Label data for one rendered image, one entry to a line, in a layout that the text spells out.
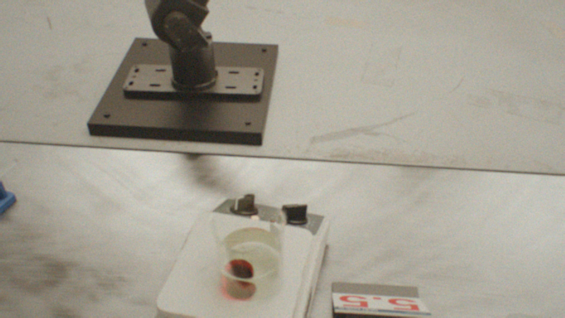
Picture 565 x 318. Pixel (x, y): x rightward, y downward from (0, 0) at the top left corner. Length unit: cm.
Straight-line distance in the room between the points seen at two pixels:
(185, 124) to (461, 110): 40
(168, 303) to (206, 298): 3
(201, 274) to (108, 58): 55
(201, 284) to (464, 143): 45
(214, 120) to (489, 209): 37
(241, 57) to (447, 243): 45
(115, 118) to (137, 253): 23
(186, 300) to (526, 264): 38
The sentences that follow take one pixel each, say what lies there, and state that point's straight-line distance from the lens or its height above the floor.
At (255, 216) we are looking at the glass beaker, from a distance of 52.
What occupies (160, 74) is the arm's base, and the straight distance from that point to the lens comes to 91.
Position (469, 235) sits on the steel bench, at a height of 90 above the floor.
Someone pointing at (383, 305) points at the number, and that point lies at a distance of 61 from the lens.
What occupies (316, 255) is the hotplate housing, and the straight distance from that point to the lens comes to 59.
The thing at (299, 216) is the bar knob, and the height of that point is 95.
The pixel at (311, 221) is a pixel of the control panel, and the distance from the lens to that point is 65.
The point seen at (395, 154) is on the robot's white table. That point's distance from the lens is 81.
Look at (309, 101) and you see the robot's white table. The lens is 89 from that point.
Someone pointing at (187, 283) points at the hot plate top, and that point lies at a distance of 55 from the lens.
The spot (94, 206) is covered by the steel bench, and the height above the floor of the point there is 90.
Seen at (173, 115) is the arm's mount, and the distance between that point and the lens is 84.
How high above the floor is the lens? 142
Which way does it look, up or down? 42 degrees down
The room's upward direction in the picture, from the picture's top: straight up
